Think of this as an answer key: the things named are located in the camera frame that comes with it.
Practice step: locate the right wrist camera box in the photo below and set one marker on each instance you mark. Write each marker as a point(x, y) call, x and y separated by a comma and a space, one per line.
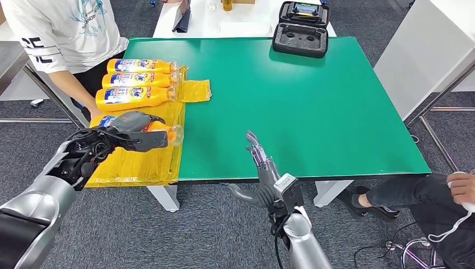
point(291, 193)

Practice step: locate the orange detergent bottle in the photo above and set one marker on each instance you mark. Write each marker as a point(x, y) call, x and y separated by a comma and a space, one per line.
point(156, 97)
point(159, 67)
point(163, 128)
point(159, 81)

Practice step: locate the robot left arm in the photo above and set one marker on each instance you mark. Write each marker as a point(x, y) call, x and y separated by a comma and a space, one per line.
point(37, 208)

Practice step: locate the person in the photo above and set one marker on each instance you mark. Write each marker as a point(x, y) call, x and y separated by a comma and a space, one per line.
point(400, 195)
point(66, 37)

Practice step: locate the brown cardboard piece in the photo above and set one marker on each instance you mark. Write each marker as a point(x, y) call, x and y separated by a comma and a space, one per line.
point(3, 15)

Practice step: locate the person's right hand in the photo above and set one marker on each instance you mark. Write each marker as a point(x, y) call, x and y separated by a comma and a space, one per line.
point(94, 112)

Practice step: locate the black foam-lined case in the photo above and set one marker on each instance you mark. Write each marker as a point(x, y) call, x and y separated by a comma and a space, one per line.
point(300, 42)

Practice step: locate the steel table with metal legs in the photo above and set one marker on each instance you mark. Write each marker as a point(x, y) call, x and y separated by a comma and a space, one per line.
point(11, 63)

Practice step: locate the handheld controller with screen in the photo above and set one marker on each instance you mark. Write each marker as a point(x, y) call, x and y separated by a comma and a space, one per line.
point(307, 9)

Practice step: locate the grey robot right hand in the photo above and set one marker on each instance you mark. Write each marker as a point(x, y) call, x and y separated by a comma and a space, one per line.
point(267, 172)

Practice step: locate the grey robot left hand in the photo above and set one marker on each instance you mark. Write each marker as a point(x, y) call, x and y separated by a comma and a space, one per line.
point(130, 122)

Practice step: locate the cardboard box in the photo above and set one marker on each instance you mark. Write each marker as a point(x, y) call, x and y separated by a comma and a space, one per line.
point(245, 2)

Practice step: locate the white phone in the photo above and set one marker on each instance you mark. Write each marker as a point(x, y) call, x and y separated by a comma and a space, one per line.
point(470, 208)

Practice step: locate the person's hand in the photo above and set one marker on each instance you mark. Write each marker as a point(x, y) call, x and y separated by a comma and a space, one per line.
point(464, 189)

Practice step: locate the yellow plastic-wrapped board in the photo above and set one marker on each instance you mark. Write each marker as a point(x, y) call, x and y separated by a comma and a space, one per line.
point(141, 167)

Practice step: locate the small white floor object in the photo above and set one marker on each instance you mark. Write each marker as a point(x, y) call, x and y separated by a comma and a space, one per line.
point(37, 103)

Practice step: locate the white table with metal legs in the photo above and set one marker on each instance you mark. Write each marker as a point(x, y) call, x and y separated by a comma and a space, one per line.
point(419, 55)

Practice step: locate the small amber bottle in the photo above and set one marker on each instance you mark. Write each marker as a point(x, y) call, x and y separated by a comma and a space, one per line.
point(228, 5)

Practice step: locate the dark tablet case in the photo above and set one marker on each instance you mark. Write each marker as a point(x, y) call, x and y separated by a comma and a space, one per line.
point(185, 22)

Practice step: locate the chrome chair base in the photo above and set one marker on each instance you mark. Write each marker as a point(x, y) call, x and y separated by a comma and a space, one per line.
point(406, 254)

